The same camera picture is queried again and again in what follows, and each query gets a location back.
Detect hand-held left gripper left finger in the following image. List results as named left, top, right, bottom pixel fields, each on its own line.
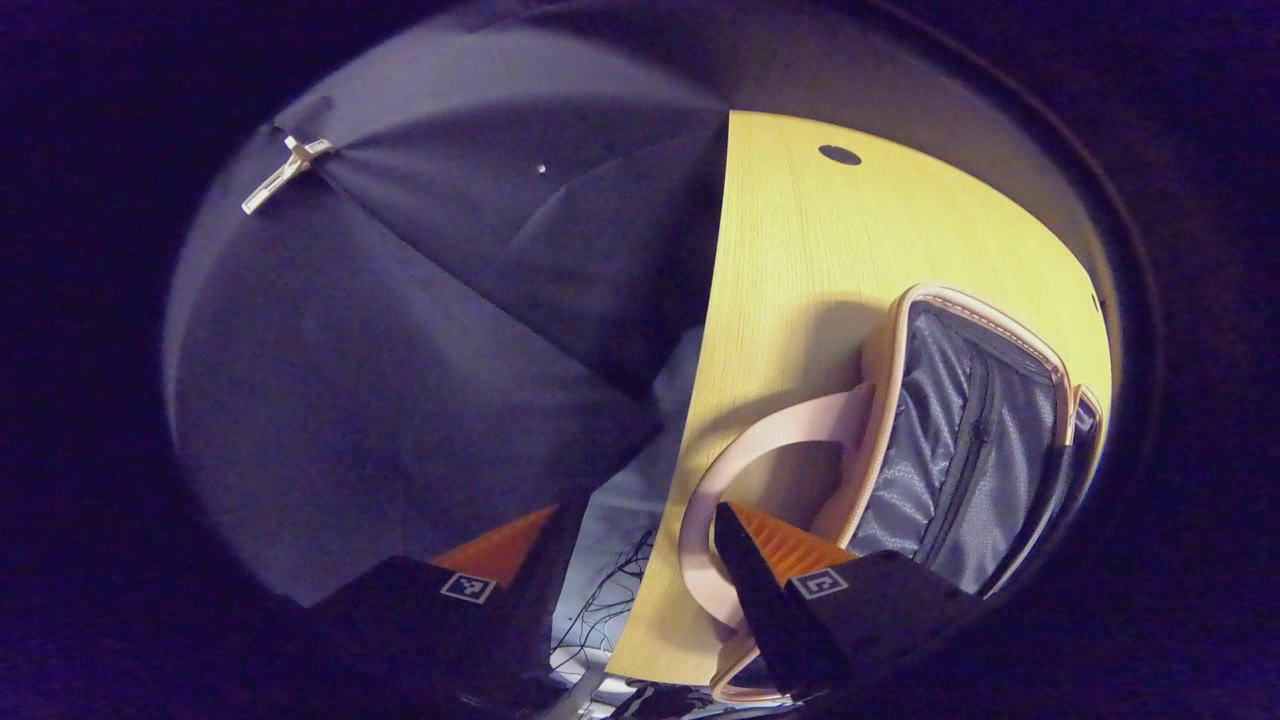
left=298, top=503, right=588, bottom=703

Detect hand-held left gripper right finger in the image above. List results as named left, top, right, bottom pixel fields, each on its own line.
left=712, top=501, right=988, bottom=703

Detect pale pink suitcase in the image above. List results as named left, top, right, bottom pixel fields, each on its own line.
left=678, top=283, right=1107, bottom=706

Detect black backdrop cloth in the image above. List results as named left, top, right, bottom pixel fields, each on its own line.
left=163, top=5, right=1121, bottom=611

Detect black floor cables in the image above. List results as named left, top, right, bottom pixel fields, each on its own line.
left=550, top=528, right=661, bottom=691

